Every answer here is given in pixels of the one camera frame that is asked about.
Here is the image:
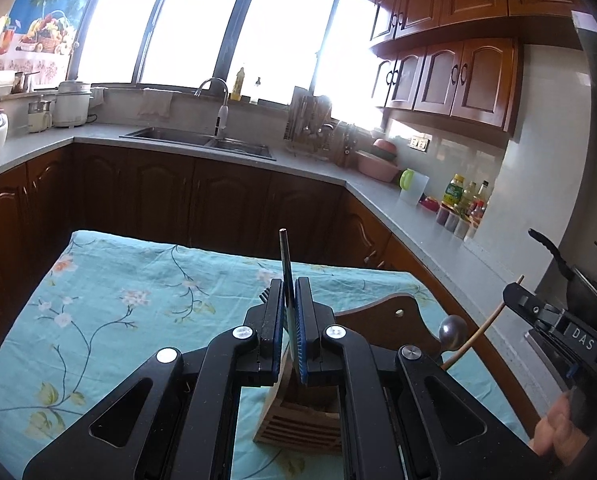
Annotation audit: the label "white hanging towel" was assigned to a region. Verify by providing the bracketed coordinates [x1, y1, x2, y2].
[137, 89, 174, 120]

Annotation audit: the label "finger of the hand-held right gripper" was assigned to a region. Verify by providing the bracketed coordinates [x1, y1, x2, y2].
[502, 282, 564, 333]

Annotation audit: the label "fruit and palm wall poster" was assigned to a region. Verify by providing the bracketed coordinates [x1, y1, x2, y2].
[0, 0, 104, 75]

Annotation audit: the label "person's right hand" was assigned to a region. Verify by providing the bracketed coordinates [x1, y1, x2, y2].
[532, 394, 591, 461]

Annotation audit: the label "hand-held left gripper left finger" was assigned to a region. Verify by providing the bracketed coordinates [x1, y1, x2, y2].
[22, 278, 285, 480]

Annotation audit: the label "metal spoon wooden handle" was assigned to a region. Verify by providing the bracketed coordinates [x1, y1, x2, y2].
[441, 274, 525, 372]

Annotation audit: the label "dish rack with cutting boards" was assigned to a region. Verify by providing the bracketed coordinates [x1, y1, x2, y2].
[284, 86, 336, 158]

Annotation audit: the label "wooden cabinets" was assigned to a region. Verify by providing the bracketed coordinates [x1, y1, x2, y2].
[368, 0, 584, 133]
[0, 142, 414, 311]

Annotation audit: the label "kitchen window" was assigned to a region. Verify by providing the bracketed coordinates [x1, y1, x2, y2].
[73, 0, 394, 111]

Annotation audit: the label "steel kitchen sink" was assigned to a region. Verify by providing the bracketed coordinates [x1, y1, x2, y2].
[120, 126, 276, 162]

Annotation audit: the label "small metal pot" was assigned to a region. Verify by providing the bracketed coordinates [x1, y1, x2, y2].
[13, 72, 42, 93]

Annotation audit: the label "white soy milk maker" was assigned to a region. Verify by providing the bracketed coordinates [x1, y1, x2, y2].
[27, 94, 54, 133]

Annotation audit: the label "yellow dish soap bottle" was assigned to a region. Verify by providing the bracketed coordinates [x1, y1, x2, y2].
[230, 66, 246, 102]

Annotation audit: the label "white pitcher with green lid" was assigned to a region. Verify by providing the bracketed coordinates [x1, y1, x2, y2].
[398, 169, 431, 207]

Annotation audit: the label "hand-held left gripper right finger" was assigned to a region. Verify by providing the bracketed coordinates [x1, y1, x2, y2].
[295, 276, 561, 480]

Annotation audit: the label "metal chopstick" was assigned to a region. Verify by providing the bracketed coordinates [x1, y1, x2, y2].
[280, 229, 299, 363]

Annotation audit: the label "black wok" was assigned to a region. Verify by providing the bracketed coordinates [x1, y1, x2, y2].
[527, 228, 597, 313]

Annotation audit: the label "pink plastic basin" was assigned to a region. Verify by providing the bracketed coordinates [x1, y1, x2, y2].
[355, 139, 400, 183]

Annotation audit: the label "grey kitchen countertop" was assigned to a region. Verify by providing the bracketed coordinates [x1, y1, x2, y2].
[0, 120, 544, 291]

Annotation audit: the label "yellow bottle with green label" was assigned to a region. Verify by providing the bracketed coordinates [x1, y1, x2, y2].
[444, 174, 466, 211]

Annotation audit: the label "row of small seasoning jars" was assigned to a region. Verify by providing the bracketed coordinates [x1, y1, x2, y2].
[437, 207, 479, 241]

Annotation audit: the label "teal floral tablecloth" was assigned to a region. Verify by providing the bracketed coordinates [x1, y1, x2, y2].
[0, 230, 534, 480]

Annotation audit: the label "wooden lower cabinets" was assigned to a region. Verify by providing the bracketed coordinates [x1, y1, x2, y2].
[0, 142, 414, 311]

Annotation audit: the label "wooden chair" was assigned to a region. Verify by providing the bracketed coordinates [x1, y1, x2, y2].
[335, 294, 546, 443]

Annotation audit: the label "wooden upper cabinets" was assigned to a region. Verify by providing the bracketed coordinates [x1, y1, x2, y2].
[368, 0, 584, 133]

